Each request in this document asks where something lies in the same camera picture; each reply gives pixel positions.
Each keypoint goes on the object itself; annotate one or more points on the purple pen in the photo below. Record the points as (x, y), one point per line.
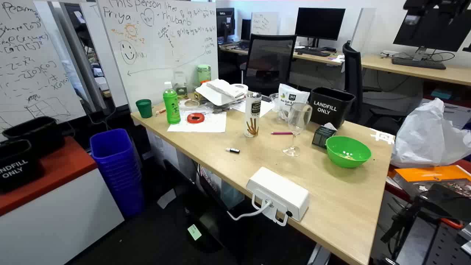
(281, 133)

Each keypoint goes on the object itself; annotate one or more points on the black landfill bin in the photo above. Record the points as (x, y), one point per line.
(19, 166)
(330, 107)

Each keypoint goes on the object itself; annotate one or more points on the plain black bin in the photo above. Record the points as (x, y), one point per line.
(34, 133)

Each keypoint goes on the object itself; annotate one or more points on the small black marker cap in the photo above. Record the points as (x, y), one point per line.
(233, 150)

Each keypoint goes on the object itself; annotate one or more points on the tall glass with hand print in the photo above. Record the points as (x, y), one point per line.
(252, 115)

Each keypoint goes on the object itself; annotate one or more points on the white paper sheet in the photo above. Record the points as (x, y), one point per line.
(211, 125)

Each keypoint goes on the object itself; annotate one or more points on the white paper stack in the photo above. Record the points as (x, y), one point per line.
(218, 91)

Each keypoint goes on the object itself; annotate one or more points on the clear wine glass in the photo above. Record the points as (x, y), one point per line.
(295, 118)

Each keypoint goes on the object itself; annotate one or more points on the white packet with black label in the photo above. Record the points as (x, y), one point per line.
(290, 96)

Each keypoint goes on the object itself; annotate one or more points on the green plastic bottle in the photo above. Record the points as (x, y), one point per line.
(171, 105)

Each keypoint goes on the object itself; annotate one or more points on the white power box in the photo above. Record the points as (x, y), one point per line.
(280, 191)

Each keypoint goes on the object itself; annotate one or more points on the clear plastic bottle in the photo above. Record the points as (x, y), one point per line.
(180, 82)

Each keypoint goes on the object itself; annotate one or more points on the black mesh office chair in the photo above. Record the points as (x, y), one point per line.
(268, 60)

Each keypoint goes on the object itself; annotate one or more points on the small black cube box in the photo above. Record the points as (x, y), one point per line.
(321, 137)

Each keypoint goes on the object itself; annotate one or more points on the small green cup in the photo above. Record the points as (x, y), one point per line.
(145, 107)

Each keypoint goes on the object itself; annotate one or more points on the green white floor label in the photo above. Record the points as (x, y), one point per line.
(195, 231)

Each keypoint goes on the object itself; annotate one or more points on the whiteboard with smiley drawing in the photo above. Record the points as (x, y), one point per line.
(162, 53)

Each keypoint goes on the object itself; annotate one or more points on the small dark monitor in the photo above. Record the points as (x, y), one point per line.
(225, 22)

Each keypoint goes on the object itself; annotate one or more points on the green plastic bowl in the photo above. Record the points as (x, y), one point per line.
(348, 150)

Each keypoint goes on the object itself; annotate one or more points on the stacked blue bins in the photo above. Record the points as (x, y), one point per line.
(118, 166)

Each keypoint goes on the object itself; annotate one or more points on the white plastic bag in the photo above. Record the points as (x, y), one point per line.
(427, 137)

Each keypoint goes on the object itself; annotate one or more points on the black metal stand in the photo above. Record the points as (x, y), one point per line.
(407, 221)

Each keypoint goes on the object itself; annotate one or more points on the white cabinet with red top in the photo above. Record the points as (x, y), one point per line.
(59, 215)

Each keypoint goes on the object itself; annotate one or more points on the orange folder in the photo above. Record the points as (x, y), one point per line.
(432, 172)

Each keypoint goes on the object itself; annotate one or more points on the whiteboard with black writing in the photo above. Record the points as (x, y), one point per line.
(34, 74)

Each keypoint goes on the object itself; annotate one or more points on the wooden office desk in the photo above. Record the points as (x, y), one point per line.
(442, 74)

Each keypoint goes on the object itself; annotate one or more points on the large black computer monitor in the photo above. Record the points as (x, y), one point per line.
(434, 27)

